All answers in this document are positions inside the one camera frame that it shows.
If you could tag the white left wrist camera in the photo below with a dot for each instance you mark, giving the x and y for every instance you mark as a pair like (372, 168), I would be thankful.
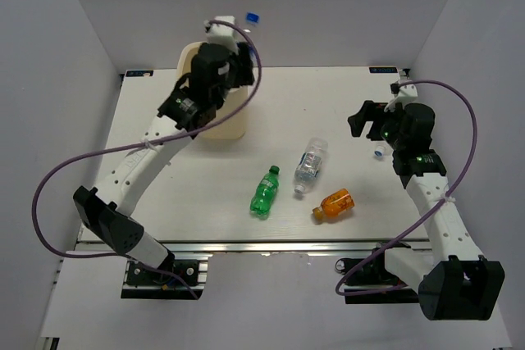
(222, 35)

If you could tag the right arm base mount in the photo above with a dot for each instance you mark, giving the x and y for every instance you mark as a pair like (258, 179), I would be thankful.
(373, 275)

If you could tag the clear labelled water bottle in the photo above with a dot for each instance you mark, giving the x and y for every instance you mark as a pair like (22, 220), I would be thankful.
(310, 164)

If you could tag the aluminium front rail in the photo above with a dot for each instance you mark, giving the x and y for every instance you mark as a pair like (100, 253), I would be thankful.
(267, 247)

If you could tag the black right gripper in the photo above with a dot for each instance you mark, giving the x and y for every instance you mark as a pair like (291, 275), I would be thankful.
(374, 112)

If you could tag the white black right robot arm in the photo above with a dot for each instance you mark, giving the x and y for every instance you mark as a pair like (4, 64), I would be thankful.
(460, 283)

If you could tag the right blue table sticker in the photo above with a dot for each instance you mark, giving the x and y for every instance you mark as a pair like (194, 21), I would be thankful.
(382, 70)

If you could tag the left blue table sticker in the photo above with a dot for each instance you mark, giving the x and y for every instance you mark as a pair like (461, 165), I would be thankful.
(138, 73)

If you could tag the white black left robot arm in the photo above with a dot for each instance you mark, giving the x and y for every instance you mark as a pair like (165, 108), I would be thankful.
(106, 209)

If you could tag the orange juice bottle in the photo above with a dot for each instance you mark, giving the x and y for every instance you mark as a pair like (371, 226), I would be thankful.
(334, 206)

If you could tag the clear bottle pale cap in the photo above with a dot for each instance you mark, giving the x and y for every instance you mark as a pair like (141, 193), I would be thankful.
(380, 151)

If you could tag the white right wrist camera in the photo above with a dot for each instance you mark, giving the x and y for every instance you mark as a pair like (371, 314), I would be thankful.
(404, 92)

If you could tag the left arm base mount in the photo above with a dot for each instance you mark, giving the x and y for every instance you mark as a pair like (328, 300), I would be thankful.
(186, 282)

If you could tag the cream plastic bin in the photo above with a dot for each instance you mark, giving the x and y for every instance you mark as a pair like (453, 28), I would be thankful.
(236, 126)

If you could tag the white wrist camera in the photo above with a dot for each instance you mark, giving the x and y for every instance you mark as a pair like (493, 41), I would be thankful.
(404, 92)
(222, 35)

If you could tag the blue table sticker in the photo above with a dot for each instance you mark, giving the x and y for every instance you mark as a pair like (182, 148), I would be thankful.
(138, 73)
(382, 70)

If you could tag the green plastic soda bottle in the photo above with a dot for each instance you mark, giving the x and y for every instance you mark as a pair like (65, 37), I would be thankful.
(266, 191)

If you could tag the clear bottle blue cap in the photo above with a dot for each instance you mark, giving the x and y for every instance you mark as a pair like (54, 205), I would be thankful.
(251, 28)

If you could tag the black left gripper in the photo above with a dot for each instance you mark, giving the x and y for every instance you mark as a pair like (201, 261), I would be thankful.
(243, 72)

